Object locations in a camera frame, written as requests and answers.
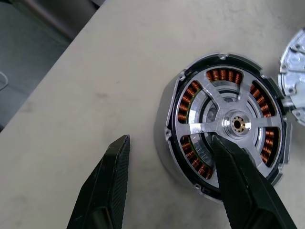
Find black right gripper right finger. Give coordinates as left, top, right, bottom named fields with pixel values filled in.
left=210, top=135, right=298, bottom=229

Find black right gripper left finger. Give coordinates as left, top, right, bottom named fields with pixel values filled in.
left=66, top=135, right=132, bottom=229

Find grey motor housing copper windings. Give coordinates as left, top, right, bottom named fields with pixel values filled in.
left=153, top=52, right=293, bottom=205

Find silver spoked rotor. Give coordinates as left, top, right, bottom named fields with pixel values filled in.
left=165, top=54, right=289, bottom=193

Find silver motor lid circuit board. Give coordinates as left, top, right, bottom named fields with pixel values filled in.
left=277, top=28, right=305, bottom=98

